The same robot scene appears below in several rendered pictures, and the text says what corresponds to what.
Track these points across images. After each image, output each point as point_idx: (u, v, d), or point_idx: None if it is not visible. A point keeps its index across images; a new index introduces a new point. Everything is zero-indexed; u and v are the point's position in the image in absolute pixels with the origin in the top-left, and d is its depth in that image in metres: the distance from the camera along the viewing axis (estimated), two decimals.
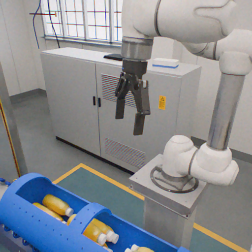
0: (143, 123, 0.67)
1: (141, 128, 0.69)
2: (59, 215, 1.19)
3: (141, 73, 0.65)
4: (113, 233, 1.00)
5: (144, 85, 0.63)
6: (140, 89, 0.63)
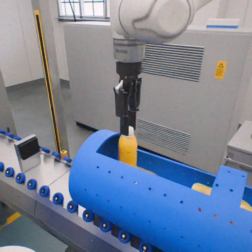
0: None
1: (129, 122, 0.77)
2: None
3: None
4: None
5: (138, 81, 0.73)
6: (141, 85, 0.73)
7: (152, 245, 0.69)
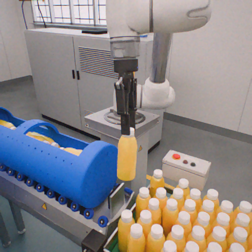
0: None
1: None
2: None
3: None
4: (57, 144, 1.18)
5: (133, 83, 0.76)
6: (136, 86, 0.76)
7: (6, 166, 1.24)
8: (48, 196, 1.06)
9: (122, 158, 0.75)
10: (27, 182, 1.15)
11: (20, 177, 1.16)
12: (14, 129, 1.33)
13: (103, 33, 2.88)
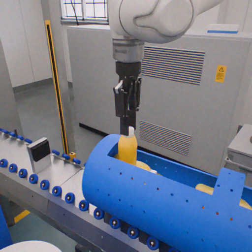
0: None
1: (129, 122, 0.77)
2: None
3: None
4: None
5: (137, 81, 0.73)
6: (140, 85, 0.73)
7: (159, 240, 0.75)
8: None
9: (121, 156, 0.77)
10: None
11: None
12: None
13: None
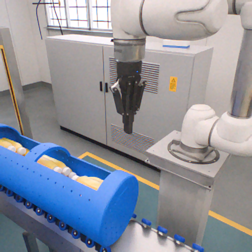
0: None
1: None
2: None
3: None
4: (70, 169, 1.10)
5: (142, 85, 0.72)
6: (143, 89, 0.71)
7: (61, 229, 0.99)
8: None
9: None
10: (109, 246, 0.88)
11: (87, 242, 0.92)
12: (22, 150, 1.25)
13: None
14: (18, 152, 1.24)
